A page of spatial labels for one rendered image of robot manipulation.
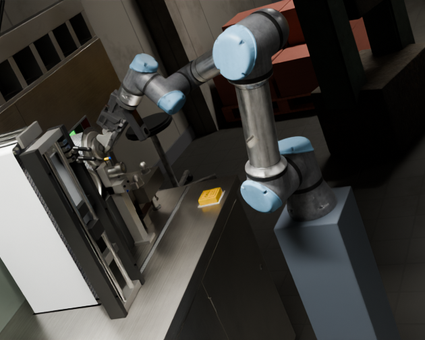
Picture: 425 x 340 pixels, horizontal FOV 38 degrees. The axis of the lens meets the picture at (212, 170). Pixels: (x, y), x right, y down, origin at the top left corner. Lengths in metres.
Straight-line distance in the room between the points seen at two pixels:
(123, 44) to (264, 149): 3.42
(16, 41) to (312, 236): 1.30
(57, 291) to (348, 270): 0.87
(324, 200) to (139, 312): 0.62
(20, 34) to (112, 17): 2.51
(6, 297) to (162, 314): 0.60
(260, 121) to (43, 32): 1.24
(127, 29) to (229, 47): 3.60
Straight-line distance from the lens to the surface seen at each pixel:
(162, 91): 1.79
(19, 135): 1.71
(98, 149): 2.01
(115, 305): 1.77
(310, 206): 1.82
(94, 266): 1.70
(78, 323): 1.88
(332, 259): 1.87
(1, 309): 2.08
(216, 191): 2.15
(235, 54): 1.47
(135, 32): 5.12
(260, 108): 1.55
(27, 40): 2.48
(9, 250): 1.93
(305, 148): 1.76
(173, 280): 1.83
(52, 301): 1.98
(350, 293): 1.94
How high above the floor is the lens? 1.83
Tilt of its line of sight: 23 degrees down
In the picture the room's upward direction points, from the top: 23 degrees counter-clockwise
